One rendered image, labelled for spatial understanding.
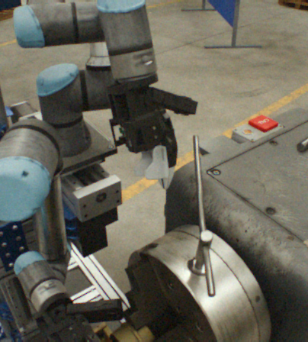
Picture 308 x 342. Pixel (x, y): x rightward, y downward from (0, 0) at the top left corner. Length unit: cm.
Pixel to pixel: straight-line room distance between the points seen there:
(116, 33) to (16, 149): 25
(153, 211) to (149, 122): 202
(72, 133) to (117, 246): 141
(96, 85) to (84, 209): 33
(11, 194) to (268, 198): 51
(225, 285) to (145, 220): 190
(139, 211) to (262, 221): 190
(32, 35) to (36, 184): 26
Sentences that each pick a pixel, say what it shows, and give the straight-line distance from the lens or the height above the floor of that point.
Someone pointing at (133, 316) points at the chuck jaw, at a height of 114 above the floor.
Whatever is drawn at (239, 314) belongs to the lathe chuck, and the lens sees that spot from 73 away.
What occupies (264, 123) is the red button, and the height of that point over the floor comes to 127.
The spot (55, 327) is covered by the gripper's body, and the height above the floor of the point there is 111.
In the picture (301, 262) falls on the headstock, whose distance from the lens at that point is 75.
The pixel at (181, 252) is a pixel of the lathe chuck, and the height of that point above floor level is 124.
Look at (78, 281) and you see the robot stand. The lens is 202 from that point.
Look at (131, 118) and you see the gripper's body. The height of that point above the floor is 147.
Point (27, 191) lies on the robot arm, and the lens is 66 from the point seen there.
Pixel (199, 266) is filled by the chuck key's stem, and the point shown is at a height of 124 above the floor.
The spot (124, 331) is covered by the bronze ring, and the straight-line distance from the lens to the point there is 78.
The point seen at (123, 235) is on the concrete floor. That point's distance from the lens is 249.
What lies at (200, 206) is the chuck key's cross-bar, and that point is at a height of 132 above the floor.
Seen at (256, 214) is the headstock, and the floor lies 125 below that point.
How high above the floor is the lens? 179
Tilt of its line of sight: 37 degrees down
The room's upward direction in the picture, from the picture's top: straight up
